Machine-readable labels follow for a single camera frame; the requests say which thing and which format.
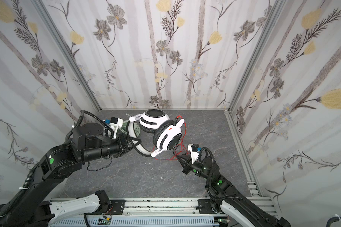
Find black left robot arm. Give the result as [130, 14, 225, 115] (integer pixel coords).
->
[0, 110, 141, 227]

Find green white headphones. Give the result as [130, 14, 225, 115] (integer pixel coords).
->
[120, 120, 141, 137]

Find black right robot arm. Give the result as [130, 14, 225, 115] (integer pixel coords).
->
[176, 147, 291, 227]

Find black mounting plate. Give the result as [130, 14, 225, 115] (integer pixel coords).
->
[109, 199, 126, 215]
[198, 199, 221, 214]

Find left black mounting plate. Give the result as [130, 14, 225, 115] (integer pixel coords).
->
[109, 199, 126, 215]

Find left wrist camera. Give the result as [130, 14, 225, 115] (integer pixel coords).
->
[104, 117, 124, 139]

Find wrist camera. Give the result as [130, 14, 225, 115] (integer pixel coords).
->
[188, 144, 201, 164]
[104, 117, 124, 139]

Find white slotted cable duct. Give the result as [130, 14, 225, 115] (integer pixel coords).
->
[52, 217, 219, 227]

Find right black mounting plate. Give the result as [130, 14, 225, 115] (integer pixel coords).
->
[198, 199, 221, 214]

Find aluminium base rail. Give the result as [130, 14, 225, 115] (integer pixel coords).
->
[50, 196, 278, 217]

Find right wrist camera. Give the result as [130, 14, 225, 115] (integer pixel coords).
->
[188, 144, 201, 164]

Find black white headphones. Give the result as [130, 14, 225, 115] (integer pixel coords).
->
[128, 109, 185, 158]

